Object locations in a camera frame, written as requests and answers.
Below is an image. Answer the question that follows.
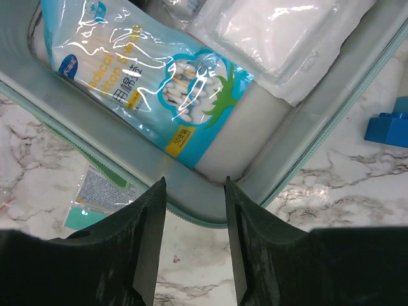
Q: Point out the white gauze pad packet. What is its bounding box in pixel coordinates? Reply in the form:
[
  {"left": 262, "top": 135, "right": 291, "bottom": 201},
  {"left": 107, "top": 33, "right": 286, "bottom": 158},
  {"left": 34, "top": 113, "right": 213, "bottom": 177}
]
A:
[{"left": 187, "top": 1, "right": 375, "bottom": 106}]

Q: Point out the blue toy brick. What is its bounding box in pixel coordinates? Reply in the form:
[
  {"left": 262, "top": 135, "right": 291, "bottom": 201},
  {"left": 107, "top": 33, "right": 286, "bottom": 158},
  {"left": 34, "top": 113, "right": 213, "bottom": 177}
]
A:
[{"left": 364, "top": 96, "right": 408, "bottom": 148}]

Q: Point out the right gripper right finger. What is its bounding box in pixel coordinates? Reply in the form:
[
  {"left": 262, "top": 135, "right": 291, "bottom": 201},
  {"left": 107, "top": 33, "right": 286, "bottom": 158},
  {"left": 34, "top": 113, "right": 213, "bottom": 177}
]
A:
[{"left": 224, "top": 180, "right": 407, "bottom": 305}]

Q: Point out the mint green medicine case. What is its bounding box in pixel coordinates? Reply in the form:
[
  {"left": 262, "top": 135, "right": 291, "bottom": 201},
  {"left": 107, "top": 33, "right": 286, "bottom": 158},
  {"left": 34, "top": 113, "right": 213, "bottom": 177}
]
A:
[{"left": 1, "top": 1, "right": 407, "bottom": 228}]

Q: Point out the blue cotton swab packet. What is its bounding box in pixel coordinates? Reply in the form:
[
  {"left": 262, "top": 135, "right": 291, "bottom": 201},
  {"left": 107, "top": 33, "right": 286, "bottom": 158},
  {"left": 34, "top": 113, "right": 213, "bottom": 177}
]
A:
[{"left": 41, "top": 1, "right": 253, "bottom": 168}]

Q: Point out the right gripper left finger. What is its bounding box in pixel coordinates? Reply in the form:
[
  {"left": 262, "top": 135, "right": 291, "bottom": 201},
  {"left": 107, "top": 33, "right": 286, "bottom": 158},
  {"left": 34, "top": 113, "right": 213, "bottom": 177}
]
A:
[{"left": 1, "top": 180, "right": 167, "bottom": 305}]

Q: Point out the blue white small bottle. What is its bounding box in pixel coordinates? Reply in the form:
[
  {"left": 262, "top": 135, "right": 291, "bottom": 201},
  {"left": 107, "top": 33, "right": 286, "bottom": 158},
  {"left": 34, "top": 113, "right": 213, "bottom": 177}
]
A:
[{"left": 164, "top": 0, "right": 203, "bottom": 19}]

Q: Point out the teal bandage packet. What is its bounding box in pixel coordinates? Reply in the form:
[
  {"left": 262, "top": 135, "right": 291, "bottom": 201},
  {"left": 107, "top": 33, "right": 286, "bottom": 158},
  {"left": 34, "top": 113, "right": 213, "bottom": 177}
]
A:
[{"left": 64, "top": 164, "right": 142, "bottom": 231}]

